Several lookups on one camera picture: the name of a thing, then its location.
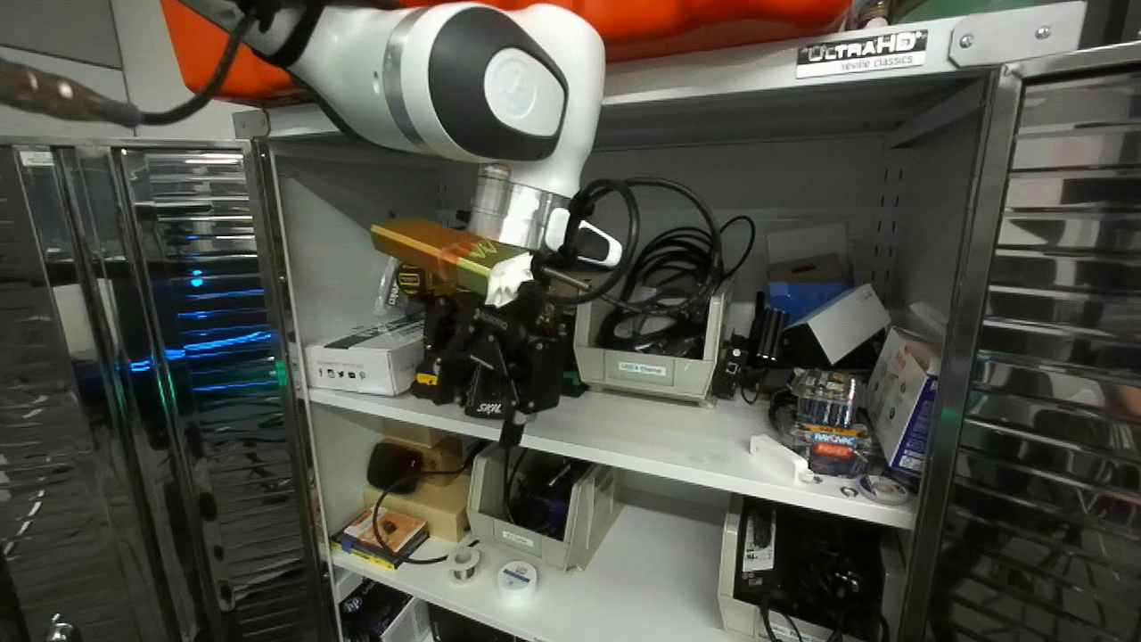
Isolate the steel cabinet door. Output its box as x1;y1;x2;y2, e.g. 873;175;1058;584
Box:
0;138;314;642
938;46;1141;642

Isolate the white bin with black gear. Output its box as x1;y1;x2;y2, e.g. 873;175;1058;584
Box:
712;496;895;642

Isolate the white PLA filament box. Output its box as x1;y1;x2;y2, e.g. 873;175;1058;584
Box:
303;318;427;401

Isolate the black battery charger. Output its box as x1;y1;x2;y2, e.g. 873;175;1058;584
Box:
459;336;573;420

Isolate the orange plastic case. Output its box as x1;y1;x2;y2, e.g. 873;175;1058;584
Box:
156;0;314;106
593;0;861;65

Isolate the small white spool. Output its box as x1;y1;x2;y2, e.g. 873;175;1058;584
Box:
445;538;485;584

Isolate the tan cardboard box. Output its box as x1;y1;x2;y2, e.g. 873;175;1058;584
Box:
366;430;481;547

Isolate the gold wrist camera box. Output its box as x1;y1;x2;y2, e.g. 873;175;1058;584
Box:
366;218;536;310

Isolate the black cable bundle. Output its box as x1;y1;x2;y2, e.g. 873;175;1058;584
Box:
599;211;761;361

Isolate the black brand label plate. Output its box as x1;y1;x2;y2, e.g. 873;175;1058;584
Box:
796;27;933;78

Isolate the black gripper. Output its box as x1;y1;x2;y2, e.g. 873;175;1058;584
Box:
458;281;566;420

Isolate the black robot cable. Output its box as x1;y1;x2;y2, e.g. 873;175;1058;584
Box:
0;0;724;310

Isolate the grey steel shelf cabinet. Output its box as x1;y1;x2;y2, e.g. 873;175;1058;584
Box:
230;0;1100;642

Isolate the white open flap box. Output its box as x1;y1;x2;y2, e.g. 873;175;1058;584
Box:
781;281;895;373

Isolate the grey bin with dark parts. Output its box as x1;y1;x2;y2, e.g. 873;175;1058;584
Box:
463;446;623;578

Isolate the blue cardboard box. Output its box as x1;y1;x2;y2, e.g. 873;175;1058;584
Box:
762;277;861;331

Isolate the yellow black cordless drill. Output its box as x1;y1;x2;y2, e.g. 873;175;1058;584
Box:
391;260;475;406

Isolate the white plastic piece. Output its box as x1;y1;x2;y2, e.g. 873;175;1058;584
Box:
746;433;818;490

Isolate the black round device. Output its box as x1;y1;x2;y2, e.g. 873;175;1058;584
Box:
366;439;424;496

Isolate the battery blister pack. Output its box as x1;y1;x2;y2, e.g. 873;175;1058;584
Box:
792;369;870;481

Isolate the grey bin holding cables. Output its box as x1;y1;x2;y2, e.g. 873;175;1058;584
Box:
570;288;730;406

